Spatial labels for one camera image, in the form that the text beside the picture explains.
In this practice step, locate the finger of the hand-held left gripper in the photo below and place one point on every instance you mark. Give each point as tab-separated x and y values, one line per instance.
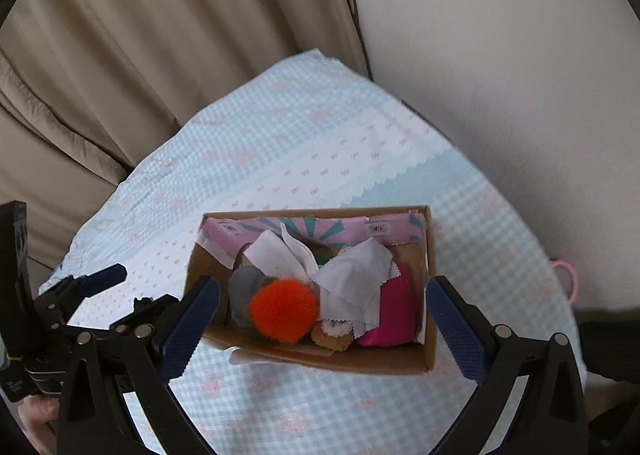
150	307
102	279

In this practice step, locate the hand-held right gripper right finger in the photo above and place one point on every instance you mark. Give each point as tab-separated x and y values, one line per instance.
456	327

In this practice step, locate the blue checked printed bed sheet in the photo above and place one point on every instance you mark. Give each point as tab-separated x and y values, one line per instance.
310	145

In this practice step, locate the brown plush toy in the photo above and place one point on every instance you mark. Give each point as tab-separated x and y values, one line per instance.
331	339

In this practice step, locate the person's left hand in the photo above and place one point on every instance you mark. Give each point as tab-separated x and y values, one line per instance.
40	422

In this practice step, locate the grey cloth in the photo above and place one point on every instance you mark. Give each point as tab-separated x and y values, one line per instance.
242	295

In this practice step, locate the pink pouch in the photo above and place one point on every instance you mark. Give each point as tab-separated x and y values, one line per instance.
395	310

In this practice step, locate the beige curtain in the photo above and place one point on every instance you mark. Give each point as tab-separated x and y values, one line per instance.
150	35

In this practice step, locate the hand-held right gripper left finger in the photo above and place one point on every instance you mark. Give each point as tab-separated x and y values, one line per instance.
190	325

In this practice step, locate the orange pom-pom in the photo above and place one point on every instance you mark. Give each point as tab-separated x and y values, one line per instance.
282	310

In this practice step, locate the white cloth swatch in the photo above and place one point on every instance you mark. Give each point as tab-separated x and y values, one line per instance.
300	250
270	255
350	280

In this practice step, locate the pink printed cardboard box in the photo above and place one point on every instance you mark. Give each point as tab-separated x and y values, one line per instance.
320	360

